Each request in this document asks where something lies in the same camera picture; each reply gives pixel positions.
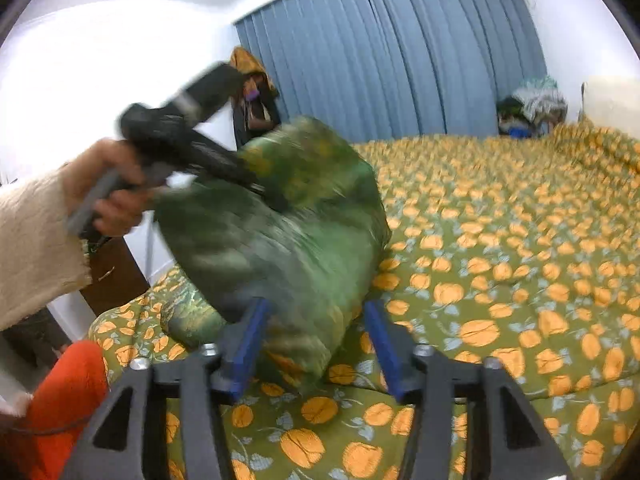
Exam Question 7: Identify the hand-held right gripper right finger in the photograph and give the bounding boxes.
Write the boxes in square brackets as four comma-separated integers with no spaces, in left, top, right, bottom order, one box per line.
[362,300,572,480]

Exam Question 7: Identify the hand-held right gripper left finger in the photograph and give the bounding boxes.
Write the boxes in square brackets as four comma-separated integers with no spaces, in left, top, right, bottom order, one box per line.
[60,297,274,480]

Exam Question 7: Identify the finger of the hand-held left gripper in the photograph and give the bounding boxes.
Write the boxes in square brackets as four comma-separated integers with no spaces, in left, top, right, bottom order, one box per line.
[217,152,292,212]

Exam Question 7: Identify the green printed jacket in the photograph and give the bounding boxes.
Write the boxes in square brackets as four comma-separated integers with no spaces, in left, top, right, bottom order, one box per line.
[152,115,392,397]

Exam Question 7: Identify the hanging clothes on rack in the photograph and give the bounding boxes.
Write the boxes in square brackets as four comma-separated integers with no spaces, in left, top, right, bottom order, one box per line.
[229,46,282,153]

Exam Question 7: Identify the pile of clothes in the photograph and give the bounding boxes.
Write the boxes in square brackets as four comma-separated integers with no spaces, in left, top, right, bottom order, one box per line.
[496,76,569,139]

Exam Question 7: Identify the person's left hand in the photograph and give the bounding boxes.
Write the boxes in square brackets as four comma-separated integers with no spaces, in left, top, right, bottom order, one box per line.
[64,138,157,237]

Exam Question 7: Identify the orange floral bedspread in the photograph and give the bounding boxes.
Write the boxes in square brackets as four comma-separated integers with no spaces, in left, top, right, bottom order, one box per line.
[89,119,640,480]

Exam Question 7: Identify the brown wooden cabinet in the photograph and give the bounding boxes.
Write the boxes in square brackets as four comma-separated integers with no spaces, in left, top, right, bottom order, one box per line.
[79,234,152,303]

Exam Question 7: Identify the blue curtain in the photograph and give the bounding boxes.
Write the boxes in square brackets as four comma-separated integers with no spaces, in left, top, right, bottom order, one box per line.
[234,0,548,145]

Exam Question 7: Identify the cream pillow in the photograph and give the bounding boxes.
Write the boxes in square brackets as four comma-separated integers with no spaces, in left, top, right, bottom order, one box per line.
[581,76,640,127]

